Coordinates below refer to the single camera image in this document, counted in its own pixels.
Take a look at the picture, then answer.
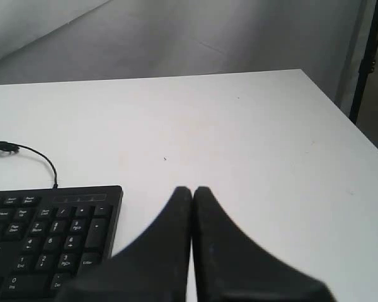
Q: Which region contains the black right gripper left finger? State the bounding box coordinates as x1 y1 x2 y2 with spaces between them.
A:
55 187 191 301

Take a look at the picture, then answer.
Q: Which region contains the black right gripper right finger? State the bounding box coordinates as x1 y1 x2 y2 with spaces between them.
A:
192 187 334 301

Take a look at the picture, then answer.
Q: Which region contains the black acer keyboard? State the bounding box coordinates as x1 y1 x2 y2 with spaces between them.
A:
0 186 123 301

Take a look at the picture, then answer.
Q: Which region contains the grey backdrop cloth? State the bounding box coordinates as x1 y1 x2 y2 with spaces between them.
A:
0 1 375 103

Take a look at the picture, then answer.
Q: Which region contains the black USB cable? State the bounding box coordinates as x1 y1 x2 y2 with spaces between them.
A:
0 135 59 189

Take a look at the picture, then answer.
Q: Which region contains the dark metal frame post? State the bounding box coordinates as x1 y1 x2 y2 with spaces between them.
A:
349 1 378 124

